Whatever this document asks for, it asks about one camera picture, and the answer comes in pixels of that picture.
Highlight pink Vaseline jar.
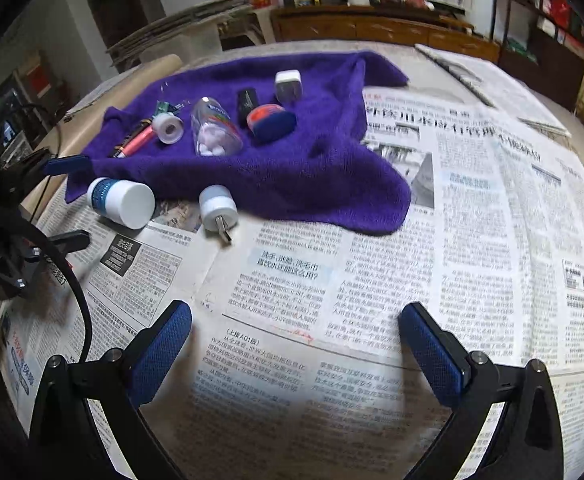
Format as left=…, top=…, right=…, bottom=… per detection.
left=246, top=104, right=297, bottom=144

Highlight newspaper under towel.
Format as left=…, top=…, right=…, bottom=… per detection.
left=0, top=84, right=584, bottom=480

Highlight black cable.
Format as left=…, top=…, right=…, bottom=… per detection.
left=1, top=104, right=94, bottom=363

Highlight beige sofa armrest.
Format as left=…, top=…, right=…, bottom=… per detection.
left=21, top=54, right=183, bottom=218

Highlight clear pill bottle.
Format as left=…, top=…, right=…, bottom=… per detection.
left=191, top=96, right=243, bottom=156

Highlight green binder clip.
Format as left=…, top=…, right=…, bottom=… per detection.
left=154, top=82, right=192, bottom=116

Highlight white blue balm bottle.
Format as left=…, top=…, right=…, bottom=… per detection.
left=86, top=178, right=156, bottom=230

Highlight pink white tube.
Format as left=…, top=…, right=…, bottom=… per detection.
left=113, top=126, right=155, bottom=158

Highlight wooden TV cabinet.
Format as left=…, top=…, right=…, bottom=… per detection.
left=270, top=6, right=500, bottom=63

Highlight dark shelf unit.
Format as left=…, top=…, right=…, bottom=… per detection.
left=490, top=0, right=584, bottom=112

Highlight white round USB adapter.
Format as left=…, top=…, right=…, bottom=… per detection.
left=199, top=184, right=239, bottom=244

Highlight stacked cardboard sheets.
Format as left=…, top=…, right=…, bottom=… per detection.
left=106, top=0, right=252, bottom=66

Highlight purple towel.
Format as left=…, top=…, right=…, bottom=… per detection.
left=65, top=51, right=411, bottom=235

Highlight small white tape roll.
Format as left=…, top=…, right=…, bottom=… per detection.
left=152, top=113, right=185, bottom=145

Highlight black Horizon lighter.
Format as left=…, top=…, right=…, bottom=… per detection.
left=237, top=87, right=259, bottom=127

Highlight white USB charger plug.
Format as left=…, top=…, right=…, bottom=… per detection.
left=275, top=70, right=303, bottom=105

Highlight folded newspaper far side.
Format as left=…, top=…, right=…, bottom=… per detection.
left=414, top=44, right=572, bottom=138

